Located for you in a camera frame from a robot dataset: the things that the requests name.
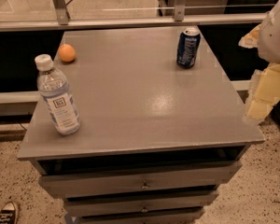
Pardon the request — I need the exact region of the top grey drawer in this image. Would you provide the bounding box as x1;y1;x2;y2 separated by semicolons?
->
39;161;242;198

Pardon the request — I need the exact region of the blue soda can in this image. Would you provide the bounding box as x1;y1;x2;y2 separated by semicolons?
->
176;27;201;69

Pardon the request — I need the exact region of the clear plastic water bottle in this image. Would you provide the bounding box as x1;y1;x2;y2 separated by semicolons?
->
35;54;80;135

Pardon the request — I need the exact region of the grey drawer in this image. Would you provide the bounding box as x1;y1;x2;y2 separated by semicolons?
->
64;190;218;217
39;161;242;198
79;208;204;224

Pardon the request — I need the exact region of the metal railing frame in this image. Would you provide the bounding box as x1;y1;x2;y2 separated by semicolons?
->
0;0;277;32

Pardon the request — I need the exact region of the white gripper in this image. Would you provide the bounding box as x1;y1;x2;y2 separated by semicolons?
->
238;0;280;121

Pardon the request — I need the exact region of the middle grey drawer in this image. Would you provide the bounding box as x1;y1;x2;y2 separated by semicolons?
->
64;190;218;217

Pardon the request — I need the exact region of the black and white sneaker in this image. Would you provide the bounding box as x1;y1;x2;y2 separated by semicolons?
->
0;202;19;224

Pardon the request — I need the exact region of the bottom grey drawer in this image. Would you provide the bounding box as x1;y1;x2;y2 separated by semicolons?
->
79;208;204;224

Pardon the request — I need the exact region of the grey drawer cabinet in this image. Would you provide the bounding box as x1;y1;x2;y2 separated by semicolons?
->
17;25;266;224

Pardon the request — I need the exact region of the orange fruit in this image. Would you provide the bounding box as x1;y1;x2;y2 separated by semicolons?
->
58;44;76;63

